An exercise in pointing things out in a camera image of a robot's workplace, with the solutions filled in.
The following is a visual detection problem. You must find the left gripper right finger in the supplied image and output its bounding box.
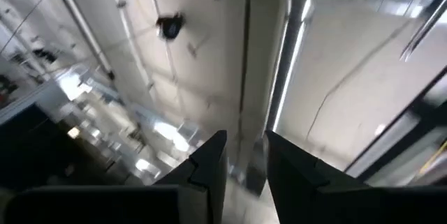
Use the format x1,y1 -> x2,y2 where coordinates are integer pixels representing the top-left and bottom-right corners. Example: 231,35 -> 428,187
263,129 -> 447,224

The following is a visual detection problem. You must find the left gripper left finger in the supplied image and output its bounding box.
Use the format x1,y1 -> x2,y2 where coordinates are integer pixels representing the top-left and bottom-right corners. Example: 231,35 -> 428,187
3,129 -> 228,224

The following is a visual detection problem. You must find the black ceiling beam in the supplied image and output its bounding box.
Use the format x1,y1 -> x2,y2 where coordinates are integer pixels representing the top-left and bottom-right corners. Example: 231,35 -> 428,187
344,66 -> 447,183

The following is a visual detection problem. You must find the long ceiling light strip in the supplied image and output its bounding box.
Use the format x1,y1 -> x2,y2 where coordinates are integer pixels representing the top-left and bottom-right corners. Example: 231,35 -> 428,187
271,0 -> 314,133

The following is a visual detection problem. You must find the black round ceiling fixture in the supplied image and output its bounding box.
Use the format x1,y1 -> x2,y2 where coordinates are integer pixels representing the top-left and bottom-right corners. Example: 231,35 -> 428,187
155,13 -> 186,41

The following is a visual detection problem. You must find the grey ceiling pipe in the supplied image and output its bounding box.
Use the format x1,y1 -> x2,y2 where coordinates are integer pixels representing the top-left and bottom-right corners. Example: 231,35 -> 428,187
55,0 -> 115,80

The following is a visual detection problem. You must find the shiny metal ceiling duct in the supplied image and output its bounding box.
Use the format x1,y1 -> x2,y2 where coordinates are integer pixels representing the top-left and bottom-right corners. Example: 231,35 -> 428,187
57,65 -> 207,185

